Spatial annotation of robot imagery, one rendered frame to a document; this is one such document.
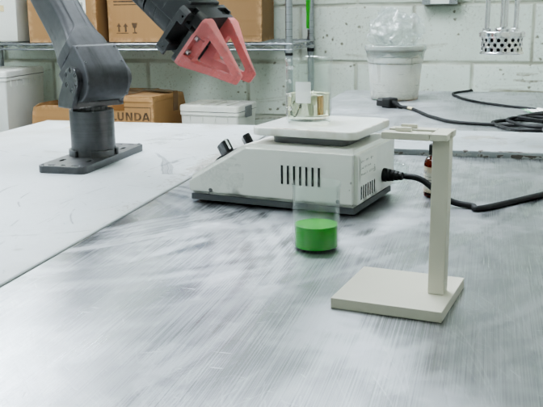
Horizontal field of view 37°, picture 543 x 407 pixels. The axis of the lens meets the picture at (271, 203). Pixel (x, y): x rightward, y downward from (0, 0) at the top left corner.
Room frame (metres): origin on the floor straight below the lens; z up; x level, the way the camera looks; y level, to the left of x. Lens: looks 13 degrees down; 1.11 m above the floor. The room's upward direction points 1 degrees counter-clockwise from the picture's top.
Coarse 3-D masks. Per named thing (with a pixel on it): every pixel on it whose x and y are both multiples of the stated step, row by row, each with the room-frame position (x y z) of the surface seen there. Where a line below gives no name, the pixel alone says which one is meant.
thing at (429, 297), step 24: (432, 144) 0.56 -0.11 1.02; (432, 168) 0.56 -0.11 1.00; (432, 192) 0.56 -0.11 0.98; (432, 216) 0.56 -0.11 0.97; (432, 240) 0.56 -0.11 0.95; (432, 264) 0.56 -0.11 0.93; (360, 288) 0.57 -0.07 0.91; (384, 288) 0.57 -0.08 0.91; (408, 288) 0.57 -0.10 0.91; (432, 288) 0.56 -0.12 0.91; (456, 288) 0.57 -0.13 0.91; (384, 312) 0.54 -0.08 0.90; (408, 312) 0.53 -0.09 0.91; (432, 312) 0.53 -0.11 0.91
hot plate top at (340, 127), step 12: (276, 120) 0.92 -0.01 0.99; (336, 120) 0.91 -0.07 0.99; (348, 120) 0.91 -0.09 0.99; (360, 120) 0.91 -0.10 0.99; (372, 120) 0.91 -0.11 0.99; (384, 120) 0.91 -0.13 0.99; (264, 132) 0.86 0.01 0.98; (276, 132) 0.86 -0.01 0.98; (288, 132) 0.85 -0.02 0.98; (300, 132) 0.85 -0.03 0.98; (312, 132) 0.84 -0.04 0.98; (324, 132) 0.83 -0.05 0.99; (336, 132) 0.83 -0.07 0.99; (348, 132) 0.82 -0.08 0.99; (360, 132) 0.83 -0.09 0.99; (372, 132) 0.87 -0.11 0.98
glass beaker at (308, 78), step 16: (288, 64) 0.89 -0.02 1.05; (304, 64) 0.88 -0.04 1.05; (320, 64) 0.88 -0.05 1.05; (288, 80) 0.89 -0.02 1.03; (304, 80) 0.88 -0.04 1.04; (320, 80) 0.88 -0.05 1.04; (288, 96) 0.89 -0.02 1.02; (304, 96) 0.88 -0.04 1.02; (320, 96) 0.88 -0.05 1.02; (288, 112) 0.89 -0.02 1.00; (304, 112) 0.88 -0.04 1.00; (320, 112) 0.88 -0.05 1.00
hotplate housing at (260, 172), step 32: (224, 160) 0.88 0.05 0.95; (256, 160) 0.86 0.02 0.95; (288, 160) 0.85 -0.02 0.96; (320, 160) 0.83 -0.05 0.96; (352, 160) 0.82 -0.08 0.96; (384, 160) 0.89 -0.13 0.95; (192, 192) 0.90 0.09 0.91; (224, 192) 0.88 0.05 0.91; (256, 192) 0.86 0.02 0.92; (288, 192) 0.85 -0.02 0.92; (352, 192) 0.82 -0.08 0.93; (384, 192) 0.91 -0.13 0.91
